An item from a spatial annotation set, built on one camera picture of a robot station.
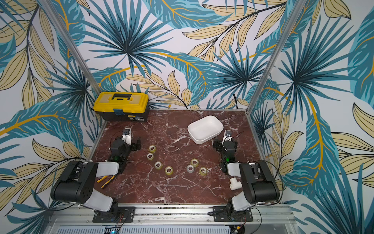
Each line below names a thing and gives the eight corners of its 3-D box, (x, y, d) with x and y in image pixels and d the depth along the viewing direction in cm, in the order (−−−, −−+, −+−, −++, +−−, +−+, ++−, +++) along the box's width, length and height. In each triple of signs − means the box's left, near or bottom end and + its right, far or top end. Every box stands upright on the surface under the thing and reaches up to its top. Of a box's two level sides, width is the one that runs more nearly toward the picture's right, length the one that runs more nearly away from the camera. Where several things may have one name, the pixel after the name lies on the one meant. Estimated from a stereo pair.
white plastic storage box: (197, 148, 100) (198, 143, 95) (184, 131, 108) (184, 126, 104) (224, 132, 108) (226, 127, 104) (210, 118, 117) (211, 113, 112)
